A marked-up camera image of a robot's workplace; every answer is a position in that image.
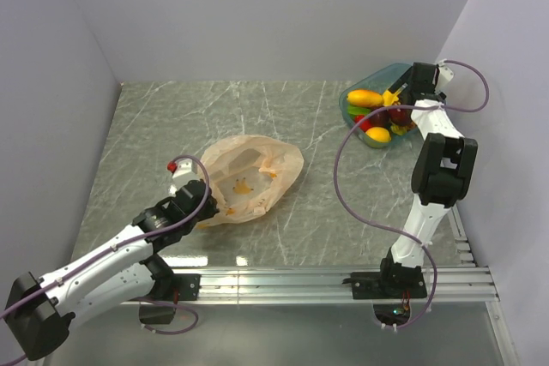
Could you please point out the yellow toy star fruit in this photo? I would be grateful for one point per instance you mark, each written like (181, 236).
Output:
(391, 98)

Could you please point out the red toy strawberry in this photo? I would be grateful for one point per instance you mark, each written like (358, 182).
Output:
(364, 125)

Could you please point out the orange yellow toy mango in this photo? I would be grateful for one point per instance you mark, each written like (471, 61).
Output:
(365, 98)

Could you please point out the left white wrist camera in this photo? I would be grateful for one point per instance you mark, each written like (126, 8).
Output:
(183, 171)

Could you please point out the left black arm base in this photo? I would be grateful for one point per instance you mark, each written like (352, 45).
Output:
(160, 306)

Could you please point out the green toy pepper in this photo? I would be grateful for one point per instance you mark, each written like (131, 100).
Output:
(354, 111)

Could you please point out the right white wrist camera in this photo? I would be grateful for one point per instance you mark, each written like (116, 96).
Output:
(444, 76)

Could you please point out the dark purple toy fruit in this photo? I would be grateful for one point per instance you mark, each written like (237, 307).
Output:
(380, 119)

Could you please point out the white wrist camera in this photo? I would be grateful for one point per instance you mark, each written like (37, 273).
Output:
(183, 171)
(444, 76)

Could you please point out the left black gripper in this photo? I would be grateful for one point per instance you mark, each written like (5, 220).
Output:
(211, 210)

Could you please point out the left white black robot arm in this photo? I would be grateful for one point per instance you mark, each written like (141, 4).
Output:
(41, 311)

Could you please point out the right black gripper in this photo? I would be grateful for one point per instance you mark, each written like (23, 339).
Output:
(399, 84)

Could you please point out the blue transparent plastic container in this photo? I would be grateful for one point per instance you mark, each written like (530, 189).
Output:
(377, 82)

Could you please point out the yellow toy banana bunch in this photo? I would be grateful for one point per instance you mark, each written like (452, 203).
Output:
(402, 129)

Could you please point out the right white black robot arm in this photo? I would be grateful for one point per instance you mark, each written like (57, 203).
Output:
(442, 173)

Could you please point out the yellow toy lemon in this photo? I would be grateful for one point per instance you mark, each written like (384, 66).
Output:
(379, 135)

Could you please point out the aluminium mounting rail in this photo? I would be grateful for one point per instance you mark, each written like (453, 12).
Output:
(307, 235)

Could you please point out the translucent printed plastic bag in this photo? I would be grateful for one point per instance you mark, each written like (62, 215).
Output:
(248, 175)

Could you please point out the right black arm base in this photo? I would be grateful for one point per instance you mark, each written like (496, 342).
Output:
(391, 294)

